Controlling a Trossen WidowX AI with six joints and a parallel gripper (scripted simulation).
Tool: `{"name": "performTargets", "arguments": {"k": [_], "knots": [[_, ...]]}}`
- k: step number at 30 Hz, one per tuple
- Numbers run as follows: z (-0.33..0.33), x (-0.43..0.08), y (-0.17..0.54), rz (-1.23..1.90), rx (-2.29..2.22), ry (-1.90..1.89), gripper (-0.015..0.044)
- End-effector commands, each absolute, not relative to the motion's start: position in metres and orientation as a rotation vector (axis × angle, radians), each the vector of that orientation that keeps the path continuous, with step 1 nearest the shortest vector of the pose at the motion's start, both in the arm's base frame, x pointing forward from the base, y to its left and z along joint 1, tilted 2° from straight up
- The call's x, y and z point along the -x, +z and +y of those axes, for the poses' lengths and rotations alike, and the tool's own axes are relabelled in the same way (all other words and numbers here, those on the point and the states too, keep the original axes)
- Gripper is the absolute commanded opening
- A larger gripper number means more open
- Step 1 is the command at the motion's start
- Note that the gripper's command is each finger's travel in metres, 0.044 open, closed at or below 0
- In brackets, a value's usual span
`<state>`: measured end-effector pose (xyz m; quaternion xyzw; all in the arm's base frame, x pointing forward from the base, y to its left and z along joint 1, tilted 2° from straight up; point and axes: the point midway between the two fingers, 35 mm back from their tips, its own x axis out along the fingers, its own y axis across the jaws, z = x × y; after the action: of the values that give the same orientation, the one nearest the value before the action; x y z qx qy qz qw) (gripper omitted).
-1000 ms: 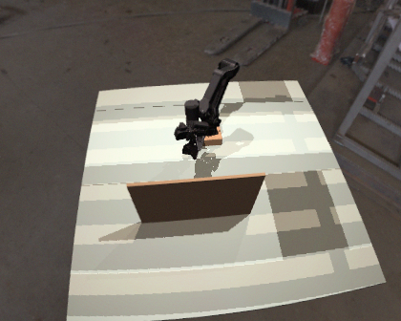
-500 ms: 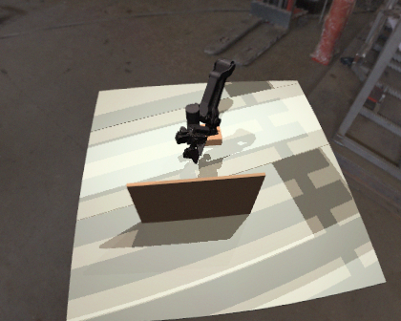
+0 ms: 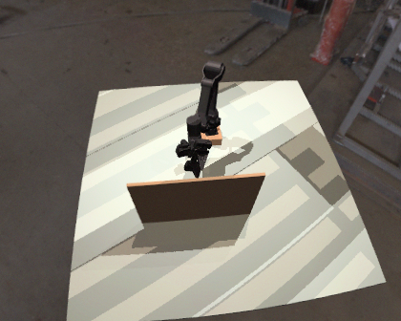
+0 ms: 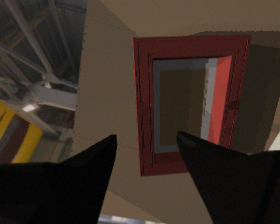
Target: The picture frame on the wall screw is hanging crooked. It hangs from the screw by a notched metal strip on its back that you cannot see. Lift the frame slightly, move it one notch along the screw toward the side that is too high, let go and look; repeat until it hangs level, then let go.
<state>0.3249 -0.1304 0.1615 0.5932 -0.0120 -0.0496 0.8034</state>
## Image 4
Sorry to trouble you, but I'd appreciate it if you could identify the dark red picture frame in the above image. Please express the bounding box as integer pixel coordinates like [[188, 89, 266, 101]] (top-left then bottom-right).
[[132, 34, 252, 177]]

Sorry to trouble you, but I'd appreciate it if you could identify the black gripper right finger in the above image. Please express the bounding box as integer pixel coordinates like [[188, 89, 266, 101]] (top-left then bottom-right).
[[177, 131, 280, 224]]

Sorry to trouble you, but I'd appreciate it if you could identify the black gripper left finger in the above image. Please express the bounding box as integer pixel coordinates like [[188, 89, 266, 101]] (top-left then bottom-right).
[[0, 134, 117, 224]]

